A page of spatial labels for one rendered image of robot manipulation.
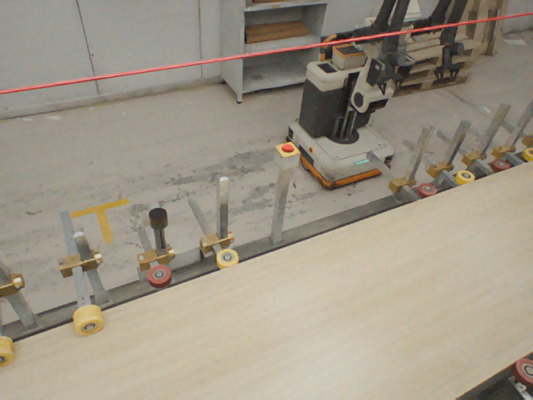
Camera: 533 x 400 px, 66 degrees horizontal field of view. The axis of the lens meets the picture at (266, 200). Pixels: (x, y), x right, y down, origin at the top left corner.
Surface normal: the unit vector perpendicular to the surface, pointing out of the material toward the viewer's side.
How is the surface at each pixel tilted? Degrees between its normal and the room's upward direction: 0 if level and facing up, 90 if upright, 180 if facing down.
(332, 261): 0
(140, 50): 90
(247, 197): 0
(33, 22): 90
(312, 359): 0
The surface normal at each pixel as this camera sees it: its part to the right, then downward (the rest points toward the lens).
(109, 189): 0.07, -0.72
